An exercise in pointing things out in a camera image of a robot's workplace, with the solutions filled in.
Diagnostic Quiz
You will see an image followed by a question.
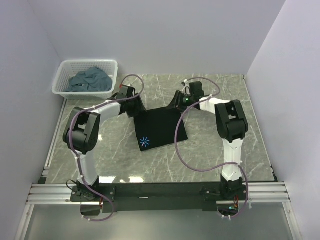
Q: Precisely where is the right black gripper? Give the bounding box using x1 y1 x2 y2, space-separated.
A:
166 90 195 113

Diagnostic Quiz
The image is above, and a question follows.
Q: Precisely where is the grey blue t shirt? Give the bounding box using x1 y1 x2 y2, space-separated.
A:
65 66 113 93

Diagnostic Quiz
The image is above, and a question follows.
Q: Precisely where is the aluminium rail frame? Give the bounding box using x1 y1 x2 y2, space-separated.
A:
27 100 302 240

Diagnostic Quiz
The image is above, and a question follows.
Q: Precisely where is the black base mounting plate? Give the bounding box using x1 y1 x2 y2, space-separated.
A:
70 182 248 213

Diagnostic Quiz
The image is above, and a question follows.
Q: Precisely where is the white plastic laundry basket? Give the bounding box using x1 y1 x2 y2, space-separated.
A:
52 59 118 100

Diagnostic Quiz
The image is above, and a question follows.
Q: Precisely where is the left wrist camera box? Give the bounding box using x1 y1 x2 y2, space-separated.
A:
119 84 127 89

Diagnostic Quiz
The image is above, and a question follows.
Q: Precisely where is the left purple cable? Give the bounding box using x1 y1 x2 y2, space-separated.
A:
68 74 145 222

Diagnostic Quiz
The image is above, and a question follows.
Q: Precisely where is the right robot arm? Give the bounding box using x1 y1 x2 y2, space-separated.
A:
170 77 249 200

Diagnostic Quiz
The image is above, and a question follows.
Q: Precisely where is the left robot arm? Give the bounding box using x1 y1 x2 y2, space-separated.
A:
62 85 146 201

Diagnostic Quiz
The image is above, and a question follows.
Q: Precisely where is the black t shirt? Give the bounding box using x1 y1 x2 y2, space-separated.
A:
133 107 188 152

